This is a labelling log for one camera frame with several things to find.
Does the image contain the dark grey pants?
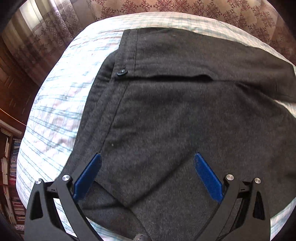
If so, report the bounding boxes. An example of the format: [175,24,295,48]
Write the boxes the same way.
[62,28,295,240]

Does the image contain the wooden bookshelf with books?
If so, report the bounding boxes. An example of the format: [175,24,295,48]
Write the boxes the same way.
[1,121,26,237]

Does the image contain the plaid bed sheet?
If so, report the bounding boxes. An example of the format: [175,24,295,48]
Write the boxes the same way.
[16,12,295,240]

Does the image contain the patterned brown curtain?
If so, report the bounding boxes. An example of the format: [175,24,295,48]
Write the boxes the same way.
[1,0,296,86]

